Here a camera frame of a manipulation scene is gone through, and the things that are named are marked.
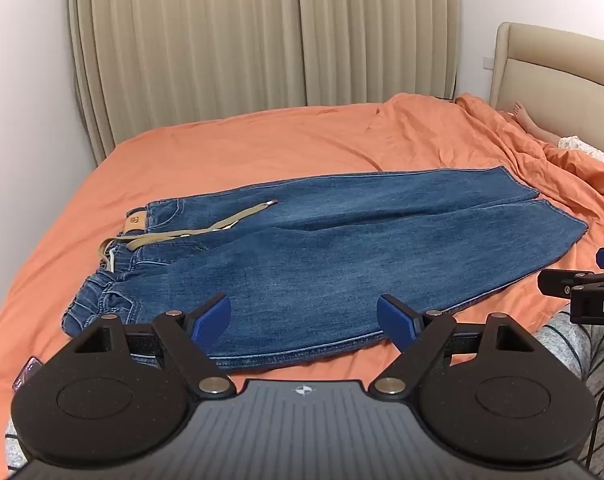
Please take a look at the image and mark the beige pleated curtain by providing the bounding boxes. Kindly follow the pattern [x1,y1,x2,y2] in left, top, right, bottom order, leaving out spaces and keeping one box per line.
[66,0,464,167]

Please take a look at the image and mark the tan webbing belt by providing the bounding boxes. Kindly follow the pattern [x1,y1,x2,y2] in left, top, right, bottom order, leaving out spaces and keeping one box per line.
[99,200,279,262]

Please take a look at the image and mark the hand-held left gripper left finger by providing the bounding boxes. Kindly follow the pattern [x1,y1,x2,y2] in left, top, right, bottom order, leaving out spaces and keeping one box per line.
[74,294,233,401]

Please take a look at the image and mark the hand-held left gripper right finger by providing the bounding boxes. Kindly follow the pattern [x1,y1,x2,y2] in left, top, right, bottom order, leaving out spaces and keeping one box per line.
[371,294,535,401]

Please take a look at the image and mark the pink phone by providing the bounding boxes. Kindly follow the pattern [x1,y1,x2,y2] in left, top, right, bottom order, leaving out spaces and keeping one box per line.
[12,356,43,392]

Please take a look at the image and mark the orange blanket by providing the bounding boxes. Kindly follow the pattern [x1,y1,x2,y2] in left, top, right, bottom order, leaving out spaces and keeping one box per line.
[377,92,604,313]

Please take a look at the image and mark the blue denim pants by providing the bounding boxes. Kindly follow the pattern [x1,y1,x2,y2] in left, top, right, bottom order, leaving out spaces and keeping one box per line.
[62,165,589,374]

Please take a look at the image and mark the person's grey striped trouser leg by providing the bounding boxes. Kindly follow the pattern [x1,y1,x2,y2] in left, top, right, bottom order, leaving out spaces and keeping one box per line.
[531,310,604,480]

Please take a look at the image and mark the beige padded headboard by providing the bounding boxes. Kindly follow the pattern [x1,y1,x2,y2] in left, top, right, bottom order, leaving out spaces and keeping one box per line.
[487,22,604,157]

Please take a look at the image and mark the orange bed sheet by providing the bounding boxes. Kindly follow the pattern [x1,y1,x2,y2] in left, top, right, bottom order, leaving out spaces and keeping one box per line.
[0,97,578,480]

